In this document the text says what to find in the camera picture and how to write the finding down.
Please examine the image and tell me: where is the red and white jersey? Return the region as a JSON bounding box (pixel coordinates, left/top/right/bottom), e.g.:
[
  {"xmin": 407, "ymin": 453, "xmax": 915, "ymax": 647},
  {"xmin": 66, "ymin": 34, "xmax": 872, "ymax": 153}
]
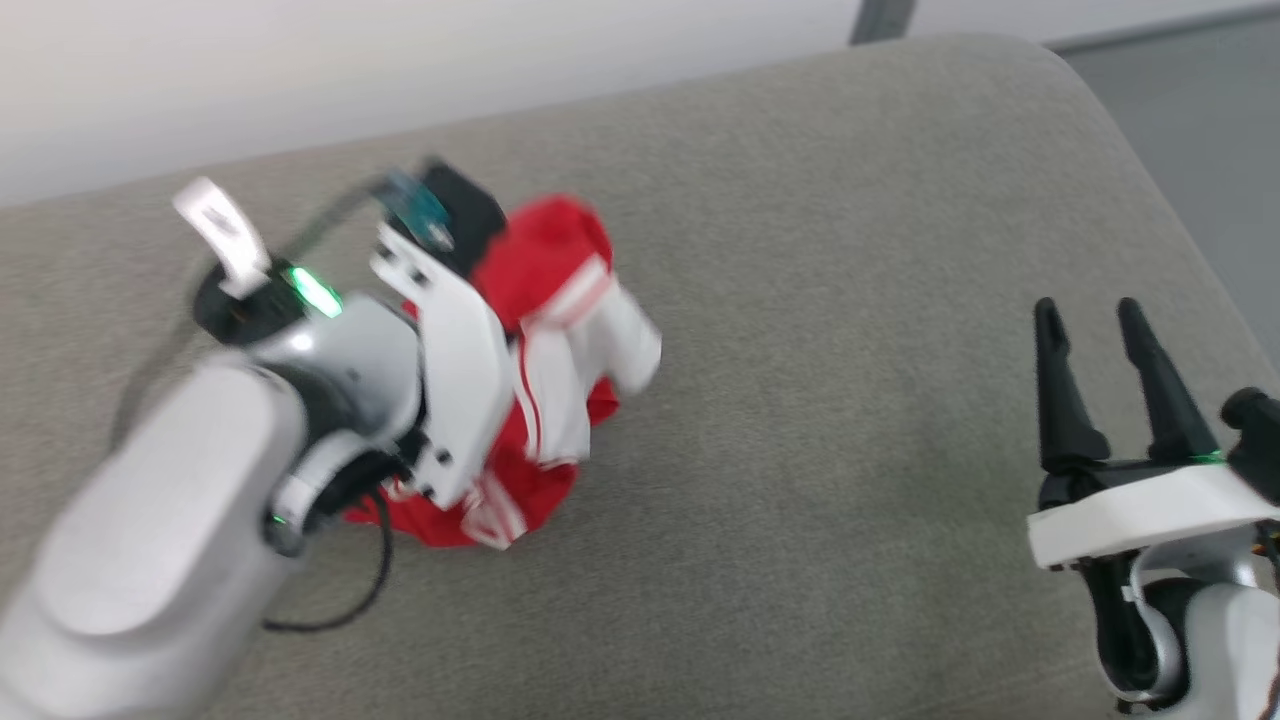
[{"xmin": 345, "ymin": 195, "xmax": 663, "ymax": 551}]

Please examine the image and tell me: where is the grey metal bracket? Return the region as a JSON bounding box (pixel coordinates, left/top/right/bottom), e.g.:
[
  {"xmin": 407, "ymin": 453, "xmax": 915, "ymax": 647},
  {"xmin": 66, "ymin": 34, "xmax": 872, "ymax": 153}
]
[{"xmin": 849, "ymin": 0, "xmax": 917, "ymax": 47}]

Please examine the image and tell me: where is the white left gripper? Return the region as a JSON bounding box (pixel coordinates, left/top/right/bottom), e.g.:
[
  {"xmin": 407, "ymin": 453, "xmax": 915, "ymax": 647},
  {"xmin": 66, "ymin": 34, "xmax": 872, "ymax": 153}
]
[{"xmin": 370, "ymin": 225, "xmax": 516, "ymax": 511}]

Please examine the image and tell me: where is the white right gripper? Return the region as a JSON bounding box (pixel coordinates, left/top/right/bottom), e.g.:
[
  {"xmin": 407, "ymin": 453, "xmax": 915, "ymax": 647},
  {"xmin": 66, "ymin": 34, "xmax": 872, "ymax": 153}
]
[{"xmin": 1028, "ymin": 297, "xmax": 1280, "ymax": 572}]

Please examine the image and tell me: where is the grey fabric sofa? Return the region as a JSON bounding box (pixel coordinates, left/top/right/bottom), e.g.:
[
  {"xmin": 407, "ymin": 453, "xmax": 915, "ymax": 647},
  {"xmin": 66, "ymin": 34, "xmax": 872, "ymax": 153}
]
[{"xmin": 0, "ymin": 35, "xmax": 1280, "ymax": 720}]

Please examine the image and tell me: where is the black cable with teal connector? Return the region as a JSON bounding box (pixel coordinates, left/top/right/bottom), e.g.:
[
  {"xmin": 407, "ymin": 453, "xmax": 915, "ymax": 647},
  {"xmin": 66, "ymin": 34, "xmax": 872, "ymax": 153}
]
[{"xmin": 280, "ymin": 168, "xmax": 453, "ymax": 263}]

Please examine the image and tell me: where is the white cable label tag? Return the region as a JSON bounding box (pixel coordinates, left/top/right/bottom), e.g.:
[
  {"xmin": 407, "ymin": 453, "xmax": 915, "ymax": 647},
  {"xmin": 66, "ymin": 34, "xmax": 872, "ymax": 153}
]
[{"xmin": 172, "ymin": 177, "xmax": 272, "ymax": 299}]

